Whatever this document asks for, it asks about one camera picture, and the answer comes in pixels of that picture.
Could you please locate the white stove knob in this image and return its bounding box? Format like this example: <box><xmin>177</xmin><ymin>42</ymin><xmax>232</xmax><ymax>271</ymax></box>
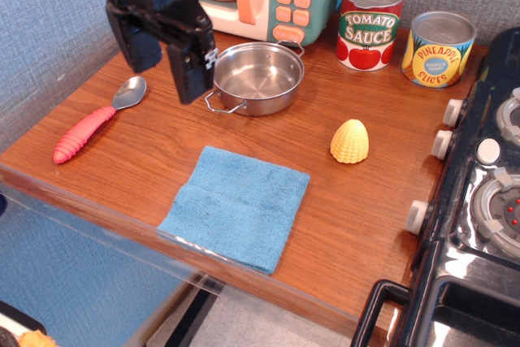
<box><xmin>443</xmin><ymin>99</ymin><xmax>464</xmax><ymax>128</ymax></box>
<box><xmin>431</xmin><ymin>130</ymin><xmax>453</xmax><ymax>160</ymax></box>
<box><xmin>405</xmin><ymin>200</ymin><xmax>429</xmax><ymax>235</ymax></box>

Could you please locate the black toy stove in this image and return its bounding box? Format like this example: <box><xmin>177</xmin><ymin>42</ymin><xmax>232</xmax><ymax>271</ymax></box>
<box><xmin>352</xmin><ymin>28</ymin><xmax>519</xmax><ymax>346</ymax></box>

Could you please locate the spoon with red handle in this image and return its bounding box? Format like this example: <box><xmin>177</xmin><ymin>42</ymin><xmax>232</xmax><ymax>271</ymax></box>
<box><xmin>52</xmin><ymin>76</ymin><xmax>147</xmax><ymax>164</ymax></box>

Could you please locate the tomato sauce can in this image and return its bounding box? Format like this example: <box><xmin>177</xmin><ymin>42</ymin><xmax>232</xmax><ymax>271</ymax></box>
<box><xmin>336</xmin><ymin>0</ymin><xmax>404</xmax><ymax>72</ymax></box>

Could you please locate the pineapple slices can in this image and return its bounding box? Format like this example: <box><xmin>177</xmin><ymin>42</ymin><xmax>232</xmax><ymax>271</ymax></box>
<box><xmin>401</xmin><ymin>11</ymin><xmax>477</xmax><ymax>89</ymax></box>

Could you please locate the white stove knob bottom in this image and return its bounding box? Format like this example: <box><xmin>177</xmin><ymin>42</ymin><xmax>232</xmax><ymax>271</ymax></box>
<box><xmin>405</xmin><ymin>200</ymin><xmax>429</xmax><ymax>235</ymax></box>

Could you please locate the yellow corn egg shape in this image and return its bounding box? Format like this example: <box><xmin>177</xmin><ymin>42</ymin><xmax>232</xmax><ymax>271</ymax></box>
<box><xmin>330</xmin><ymin>119</ymin><xmax>370</xmax><ymax>164</ymax></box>

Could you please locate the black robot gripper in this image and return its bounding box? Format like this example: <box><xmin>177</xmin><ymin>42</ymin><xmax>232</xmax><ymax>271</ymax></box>
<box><xmin>105</xmin><ymin>0</ymin><xmax>215</xmax><ymax>105</ymax></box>

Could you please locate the white stove knob middle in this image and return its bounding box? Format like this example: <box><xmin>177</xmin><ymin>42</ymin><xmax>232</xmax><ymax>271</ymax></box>
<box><xmin>431</xmin><ymin>130</ymin><xmax>453</xmax><ymax>160</ymax></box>

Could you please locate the blue folded cloth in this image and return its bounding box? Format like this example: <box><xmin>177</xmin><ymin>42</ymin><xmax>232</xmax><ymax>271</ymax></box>
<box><xmin>158</xmin><ymin>146</ymin><xmax>310</xmax><ymax>275</ymax></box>

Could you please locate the white stove knob top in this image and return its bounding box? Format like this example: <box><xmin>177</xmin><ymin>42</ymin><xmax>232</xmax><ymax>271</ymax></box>
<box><xmin>443</xmin><ymin>99</ymin><xmax>464</xmax><ymax>128</ymax></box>

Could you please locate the silver metal pot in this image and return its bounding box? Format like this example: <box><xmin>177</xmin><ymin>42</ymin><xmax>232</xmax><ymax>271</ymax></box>
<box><xmin>205</xmin><ymin>41</ymin><xmax>306</xmax><ymax>117</ymax></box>

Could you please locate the yellow fuzzy object corner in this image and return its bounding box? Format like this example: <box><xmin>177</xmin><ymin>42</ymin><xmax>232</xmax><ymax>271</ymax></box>
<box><xmin>1</xmin><ymin>327</ymin><xmax>58</xmax><ymax>347</ymax></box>

